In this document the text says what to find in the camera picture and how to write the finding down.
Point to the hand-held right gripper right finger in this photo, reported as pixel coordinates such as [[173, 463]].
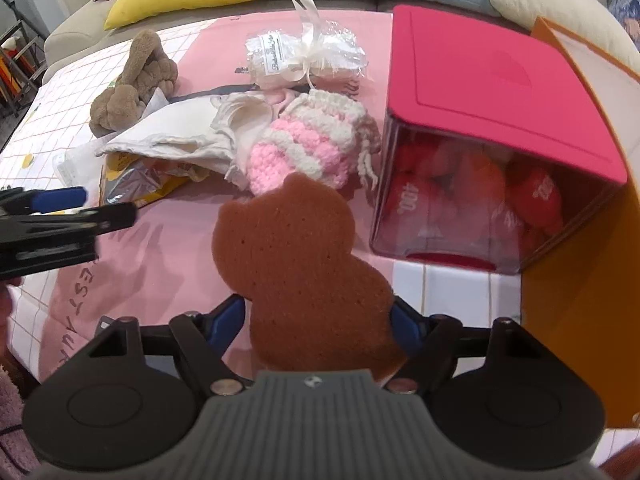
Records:
[[406, 327]]

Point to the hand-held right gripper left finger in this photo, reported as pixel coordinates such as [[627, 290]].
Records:
[[227, 321]]

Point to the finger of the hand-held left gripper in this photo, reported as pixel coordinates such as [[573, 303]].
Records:
[[100, 217], [60, 199]]

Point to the clear plastic packet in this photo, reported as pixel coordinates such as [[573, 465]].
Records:
[[75, 162]]

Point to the brown bear-shaped sponge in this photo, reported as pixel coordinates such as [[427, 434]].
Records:
[[300, 270]]

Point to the orange cardboard box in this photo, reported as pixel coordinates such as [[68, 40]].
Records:
[[575, 285]]

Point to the clear gift bag white ribbon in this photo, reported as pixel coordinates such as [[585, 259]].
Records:
[[300, 55]]

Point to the yellow foil packet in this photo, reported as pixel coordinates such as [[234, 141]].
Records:
[[130, 182]]

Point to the white folded cloth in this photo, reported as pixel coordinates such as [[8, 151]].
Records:
[[185, 130]]

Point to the brown plush toy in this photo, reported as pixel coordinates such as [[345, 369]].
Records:
[[150, 72]]

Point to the pink fuzzy cloth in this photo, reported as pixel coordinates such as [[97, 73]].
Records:
[[10, 410]]

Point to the beige sofa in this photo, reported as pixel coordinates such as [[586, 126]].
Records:
[[75, 35]]

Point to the metal rack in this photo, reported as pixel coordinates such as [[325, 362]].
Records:
[[20, 35]]

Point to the pile of red plush toys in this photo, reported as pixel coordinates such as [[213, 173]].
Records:
[[525, 190]]

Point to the pink white crochet pouch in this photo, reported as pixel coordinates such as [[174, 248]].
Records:
[[300, 145]]

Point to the clear box with red lid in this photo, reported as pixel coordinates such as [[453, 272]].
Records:
[[475, 85]]

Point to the beige pillow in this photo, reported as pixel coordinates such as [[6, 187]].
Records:
[[550, 0]]

